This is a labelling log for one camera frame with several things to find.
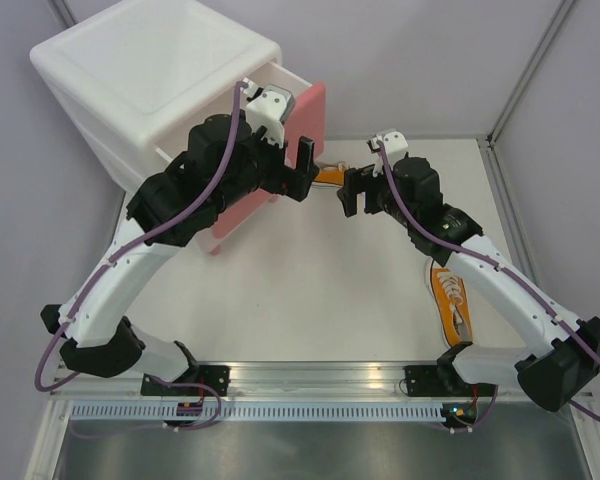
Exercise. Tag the white slotted cable duct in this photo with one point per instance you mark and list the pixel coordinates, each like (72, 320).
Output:
(426, 412)

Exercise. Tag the white plastic shoe cabinet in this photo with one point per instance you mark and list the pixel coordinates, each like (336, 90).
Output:
(136, 77)

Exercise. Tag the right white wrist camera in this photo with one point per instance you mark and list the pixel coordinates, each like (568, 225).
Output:
(394, 142)

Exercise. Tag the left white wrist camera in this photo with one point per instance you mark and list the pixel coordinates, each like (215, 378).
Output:
(267, 110)

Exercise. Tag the orange sneaker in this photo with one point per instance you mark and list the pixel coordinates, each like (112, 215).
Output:
(331, 175)
(451, 301)

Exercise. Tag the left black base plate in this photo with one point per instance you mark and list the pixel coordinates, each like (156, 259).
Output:
(217, 377)

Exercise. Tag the light pink drawer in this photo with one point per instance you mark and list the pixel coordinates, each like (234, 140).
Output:
(209, 240)

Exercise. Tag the aluminium corner frame post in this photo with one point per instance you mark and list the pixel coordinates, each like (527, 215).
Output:
(547, 40)

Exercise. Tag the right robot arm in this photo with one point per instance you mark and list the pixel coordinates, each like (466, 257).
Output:
(561, 352)

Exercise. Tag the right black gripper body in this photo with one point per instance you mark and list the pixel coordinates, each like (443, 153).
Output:
(383, 198)

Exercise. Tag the aluminium mounting rail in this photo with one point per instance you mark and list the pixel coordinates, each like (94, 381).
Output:
(271, 381)

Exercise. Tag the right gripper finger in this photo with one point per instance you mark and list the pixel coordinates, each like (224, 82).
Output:
(357, 181)
(348, 198)

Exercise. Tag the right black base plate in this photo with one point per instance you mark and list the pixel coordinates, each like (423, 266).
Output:
(431, 380)

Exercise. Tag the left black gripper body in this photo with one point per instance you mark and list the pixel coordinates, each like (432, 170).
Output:
(266, 168)

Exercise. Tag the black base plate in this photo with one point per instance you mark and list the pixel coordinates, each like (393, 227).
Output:
(217, 377)
(431, 380)

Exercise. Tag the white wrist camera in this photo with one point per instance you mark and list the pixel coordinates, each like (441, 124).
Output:
(267, 110)
(394, 142)

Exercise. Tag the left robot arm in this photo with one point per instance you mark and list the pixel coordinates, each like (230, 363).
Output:
(227, 158)

